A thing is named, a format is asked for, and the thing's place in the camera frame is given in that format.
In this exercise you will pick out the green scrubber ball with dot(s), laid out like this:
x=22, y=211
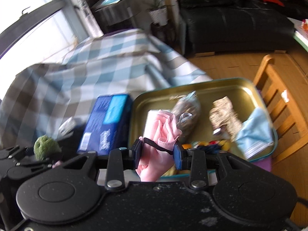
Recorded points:
x=44, y=147

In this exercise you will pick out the patterned curtain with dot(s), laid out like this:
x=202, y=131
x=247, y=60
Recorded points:
x=88, y=19

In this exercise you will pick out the black leather sofa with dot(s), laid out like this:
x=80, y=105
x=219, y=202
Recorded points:
x=237, y=25

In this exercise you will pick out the mesh potpourri sachet bag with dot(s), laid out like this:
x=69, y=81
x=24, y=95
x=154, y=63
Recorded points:
x=187, y=111

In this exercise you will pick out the grey round side table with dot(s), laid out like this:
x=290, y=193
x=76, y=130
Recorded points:
x=115, y=15

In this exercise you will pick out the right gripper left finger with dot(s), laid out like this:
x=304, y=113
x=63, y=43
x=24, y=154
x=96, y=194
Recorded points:
x=119, y=160

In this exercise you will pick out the wooden chair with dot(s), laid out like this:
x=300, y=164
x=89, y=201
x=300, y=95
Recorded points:
x=286, y=101

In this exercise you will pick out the gold metal tin tray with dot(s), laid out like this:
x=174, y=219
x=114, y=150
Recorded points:
x=242, y=93

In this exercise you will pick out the white wet wipe packet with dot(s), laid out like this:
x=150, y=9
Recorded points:
x=67, y=126

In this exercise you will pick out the light blue printed pouch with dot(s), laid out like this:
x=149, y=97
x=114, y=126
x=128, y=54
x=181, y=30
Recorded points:
x=212, y=147

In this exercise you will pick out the light blue face mask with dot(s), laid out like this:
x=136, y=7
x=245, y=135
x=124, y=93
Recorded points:
x=256, y=134

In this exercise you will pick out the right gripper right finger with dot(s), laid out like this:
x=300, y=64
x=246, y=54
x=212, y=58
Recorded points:
x=195, y=161

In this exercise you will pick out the beige knitted cloth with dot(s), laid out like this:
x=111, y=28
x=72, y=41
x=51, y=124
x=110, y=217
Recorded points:
x=224, y=120

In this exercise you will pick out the white potted plant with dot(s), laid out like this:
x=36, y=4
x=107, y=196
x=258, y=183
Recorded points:
x=160, y=11

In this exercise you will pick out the blue Tempo tissue pack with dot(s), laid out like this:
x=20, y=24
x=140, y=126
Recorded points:
x=108, y=124

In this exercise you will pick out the dark plant stool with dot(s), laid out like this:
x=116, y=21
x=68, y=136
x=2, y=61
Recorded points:
x=164, y=33

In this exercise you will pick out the plaid checkered cloth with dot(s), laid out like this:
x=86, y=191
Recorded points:
x=43, y=96

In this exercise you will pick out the pink cloth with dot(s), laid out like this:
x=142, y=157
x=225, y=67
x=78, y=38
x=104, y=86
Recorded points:
x=158, y=139

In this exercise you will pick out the green edged desk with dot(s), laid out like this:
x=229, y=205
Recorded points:
x=300, y=34

